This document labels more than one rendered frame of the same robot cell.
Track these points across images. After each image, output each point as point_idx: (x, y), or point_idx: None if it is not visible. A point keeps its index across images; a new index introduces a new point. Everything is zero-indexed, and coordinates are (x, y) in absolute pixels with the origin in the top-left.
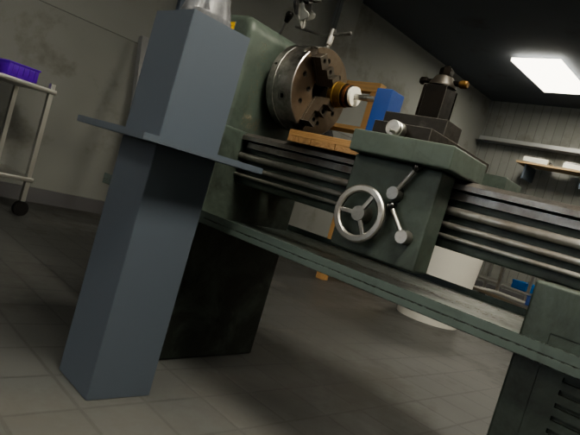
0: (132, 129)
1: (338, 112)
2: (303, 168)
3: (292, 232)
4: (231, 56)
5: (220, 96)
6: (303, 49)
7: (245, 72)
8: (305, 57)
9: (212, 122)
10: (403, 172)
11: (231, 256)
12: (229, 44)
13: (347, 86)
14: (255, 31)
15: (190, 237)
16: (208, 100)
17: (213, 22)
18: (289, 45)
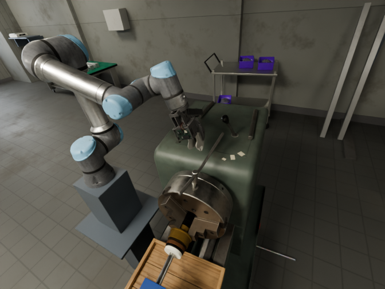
0: (83, 219)
1: (220, 232)
2: None
3: (242, 260)
4: (97, 203)
5: (105, 215)
6: (167, 186)
7: (161, 180)
8: (159, 196)
9: (110, 223)
10: None
11: None
12: (92, 198)
13: (167, 241)
14: (155, 160)
15: (131, 252)
16: (102, 215)
17: (81, 190)
18: (189, 164)
